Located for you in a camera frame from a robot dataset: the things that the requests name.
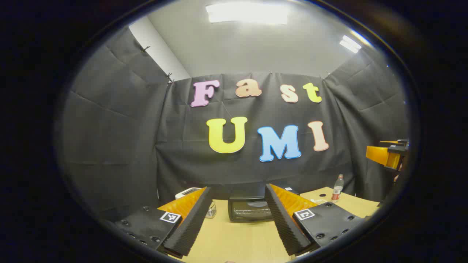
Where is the white toaster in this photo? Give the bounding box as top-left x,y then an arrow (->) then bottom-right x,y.
175,187 -> 202,200

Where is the clear red label water bottle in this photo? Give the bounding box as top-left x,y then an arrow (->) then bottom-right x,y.
331,174 -> 345,204

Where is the black backdrop cloth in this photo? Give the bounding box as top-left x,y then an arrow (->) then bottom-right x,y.
58,26 -> 409,220

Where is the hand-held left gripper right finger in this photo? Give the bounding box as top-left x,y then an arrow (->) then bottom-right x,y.
264,183 -> 367,256

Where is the large ceiling light panel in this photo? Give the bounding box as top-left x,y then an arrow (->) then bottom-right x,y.
206,2 -> 290,26

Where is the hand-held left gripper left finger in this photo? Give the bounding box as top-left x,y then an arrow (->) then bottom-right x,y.
112,186 -> 214,258

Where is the black electric oven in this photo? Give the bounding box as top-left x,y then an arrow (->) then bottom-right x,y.
227,187 -> 300,224

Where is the small ceiling light panel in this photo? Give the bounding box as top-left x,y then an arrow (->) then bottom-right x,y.
339,35 -> 363,54

